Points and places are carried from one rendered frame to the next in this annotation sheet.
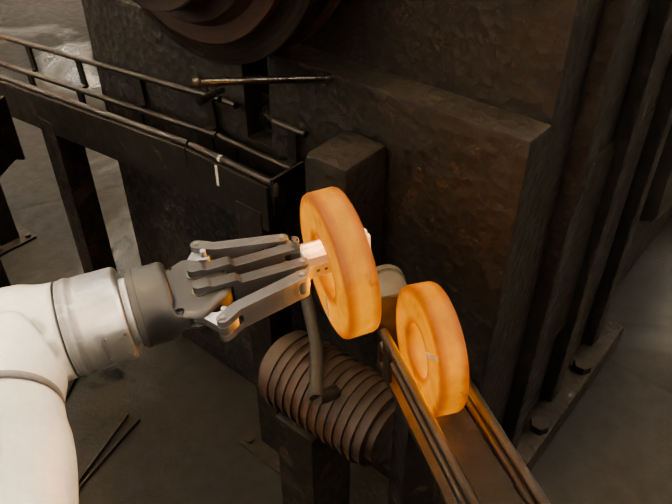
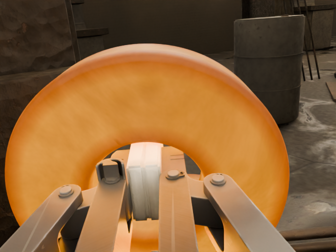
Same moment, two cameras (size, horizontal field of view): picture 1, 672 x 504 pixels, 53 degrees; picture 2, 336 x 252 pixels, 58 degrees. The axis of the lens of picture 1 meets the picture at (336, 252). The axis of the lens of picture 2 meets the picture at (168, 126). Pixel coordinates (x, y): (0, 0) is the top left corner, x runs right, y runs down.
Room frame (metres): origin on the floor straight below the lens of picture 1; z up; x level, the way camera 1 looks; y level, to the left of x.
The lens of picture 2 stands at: (0.47, 0.14, 0.93)
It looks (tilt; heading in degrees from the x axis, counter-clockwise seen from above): 19 degrees down; 291
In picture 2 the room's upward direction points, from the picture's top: 5 degrees counter-clockwise
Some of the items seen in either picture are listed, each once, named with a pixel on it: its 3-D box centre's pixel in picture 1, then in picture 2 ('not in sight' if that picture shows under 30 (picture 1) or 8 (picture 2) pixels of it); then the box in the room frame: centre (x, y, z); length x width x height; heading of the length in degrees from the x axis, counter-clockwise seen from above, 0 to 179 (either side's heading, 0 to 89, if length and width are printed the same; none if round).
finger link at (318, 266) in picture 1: (318, 272); (192, 181); (0.50, 0.02, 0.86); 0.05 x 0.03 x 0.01; 111
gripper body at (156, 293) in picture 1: (180, 296); not in sight; (0.48, 0.15, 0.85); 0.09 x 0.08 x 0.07; 111
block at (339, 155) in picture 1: (347, 215); not in sight; (0.85, -0.02, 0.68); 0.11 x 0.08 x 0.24; 140
